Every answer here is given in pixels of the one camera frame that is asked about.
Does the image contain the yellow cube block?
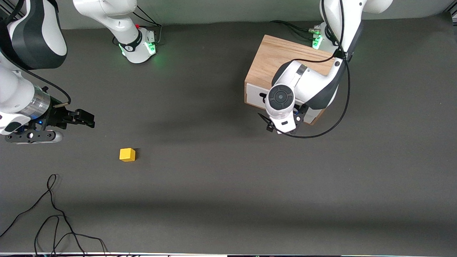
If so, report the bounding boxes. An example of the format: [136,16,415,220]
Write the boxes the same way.
[119,148,136,162]

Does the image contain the white-fronted drawer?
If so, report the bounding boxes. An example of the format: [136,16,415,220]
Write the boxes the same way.
[246,83,323,124]

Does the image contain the wooden drawer cabinet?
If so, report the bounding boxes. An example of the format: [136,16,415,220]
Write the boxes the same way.
[245,35,338,125]

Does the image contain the black right arm wrist cable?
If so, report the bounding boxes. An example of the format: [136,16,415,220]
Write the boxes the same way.
[0,0,71,107]

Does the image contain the thin black loose cable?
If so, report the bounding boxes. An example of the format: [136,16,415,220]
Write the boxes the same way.
[0,174,109,257]

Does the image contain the black left arm base cables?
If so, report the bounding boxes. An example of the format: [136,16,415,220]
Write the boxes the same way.
[270,20,322,40]

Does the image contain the black arm base cables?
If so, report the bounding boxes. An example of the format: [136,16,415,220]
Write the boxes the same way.
[270,20,322,40]
[129,6,163,46]

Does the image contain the black right arm base cables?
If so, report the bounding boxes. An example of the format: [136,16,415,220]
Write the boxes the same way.
[129,6,163,46]

